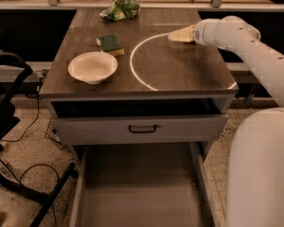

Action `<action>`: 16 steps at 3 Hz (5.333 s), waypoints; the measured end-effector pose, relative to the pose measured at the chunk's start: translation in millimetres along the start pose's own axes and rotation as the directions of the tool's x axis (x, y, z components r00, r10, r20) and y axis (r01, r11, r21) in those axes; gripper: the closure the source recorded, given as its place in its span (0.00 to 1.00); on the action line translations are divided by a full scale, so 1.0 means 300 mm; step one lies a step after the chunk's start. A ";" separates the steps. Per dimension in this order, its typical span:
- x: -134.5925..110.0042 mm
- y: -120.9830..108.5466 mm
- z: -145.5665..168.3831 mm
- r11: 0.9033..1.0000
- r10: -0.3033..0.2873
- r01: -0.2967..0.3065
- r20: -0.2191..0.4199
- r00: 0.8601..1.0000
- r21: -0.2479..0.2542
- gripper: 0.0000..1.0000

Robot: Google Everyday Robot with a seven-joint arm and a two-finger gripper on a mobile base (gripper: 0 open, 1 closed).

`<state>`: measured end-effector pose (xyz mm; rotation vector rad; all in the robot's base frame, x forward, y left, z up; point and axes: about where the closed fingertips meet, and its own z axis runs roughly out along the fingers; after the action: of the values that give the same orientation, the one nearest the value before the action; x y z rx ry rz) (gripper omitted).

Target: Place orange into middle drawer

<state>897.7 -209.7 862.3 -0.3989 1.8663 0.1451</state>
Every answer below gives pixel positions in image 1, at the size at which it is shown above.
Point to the upper grey drawer with handle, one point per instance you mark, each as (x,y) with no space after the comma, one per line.
(84,131)

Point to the grey drawer cabinet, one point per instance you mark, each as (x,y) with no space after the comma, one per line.
(155,77)

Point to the white bowl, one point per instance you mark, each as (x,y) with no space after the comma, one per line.
(92,67)

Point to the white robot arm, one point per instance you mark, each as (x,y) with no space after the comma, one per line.
(255,182)

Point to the green chip bag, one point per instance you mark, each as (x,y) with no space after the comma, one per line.
(121,10)

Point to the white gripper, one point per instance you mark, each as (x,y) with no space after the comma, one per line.
(201,33)

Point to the green yellow sponge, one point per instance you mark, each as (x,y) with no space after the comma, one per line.
(110,44)

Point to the open lower grey drawer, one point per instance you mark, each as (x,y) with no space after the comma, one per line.
(145,185)

